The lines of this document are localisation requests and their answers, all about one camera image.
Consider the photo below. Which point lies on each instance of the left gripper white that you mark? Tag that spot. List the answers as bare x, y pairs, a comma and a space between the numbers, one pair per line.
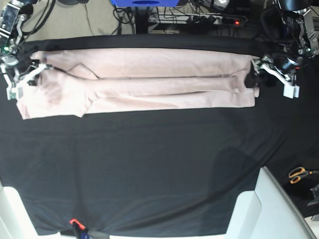
283, 68

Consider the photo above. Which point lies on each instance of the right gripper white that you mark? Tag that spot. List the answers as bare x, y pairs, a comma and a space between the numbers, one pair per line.
18, 74

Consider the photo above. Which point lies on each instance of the pink T-shirt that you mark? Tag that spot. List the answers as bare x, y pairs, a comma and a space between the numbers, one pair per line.
92, 81

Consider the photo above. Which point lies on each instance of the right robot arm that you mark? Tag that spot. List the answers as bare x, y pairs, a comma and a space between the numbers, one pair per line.
12, 18

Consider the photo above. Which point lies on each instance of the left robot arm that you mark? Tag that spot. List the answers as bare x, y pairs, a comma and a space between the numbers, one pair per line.
289, 26

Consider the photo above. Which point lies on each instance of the blue box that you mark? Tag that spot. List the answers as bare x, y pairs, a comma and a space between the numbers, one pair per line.
145, 3

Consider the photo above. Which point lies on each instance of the black table cloth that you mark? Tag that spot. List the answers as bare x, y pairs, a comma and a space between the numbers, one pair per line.
163, 173

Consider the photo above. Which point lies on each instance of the white chair right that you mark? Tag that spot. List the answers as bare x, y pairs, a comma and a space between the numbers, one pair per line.
267, 212

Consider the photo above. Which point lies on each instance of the white chair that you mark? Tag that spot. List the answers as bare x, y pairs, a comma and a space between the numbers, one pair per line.
267, 212
15, 222

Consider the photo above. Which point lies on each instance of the white chair left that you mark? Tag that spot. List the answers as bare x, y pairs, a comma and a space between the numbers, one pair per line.
15, 222

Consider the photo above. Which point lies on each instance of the orange clip bottom edge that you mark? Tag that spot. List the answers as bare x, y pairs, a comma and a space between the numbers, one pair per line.
74, 222

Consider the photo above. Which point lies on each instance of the orange handled scissors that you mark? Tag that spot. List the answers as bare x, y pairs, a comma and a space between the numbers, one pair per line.
299, 173

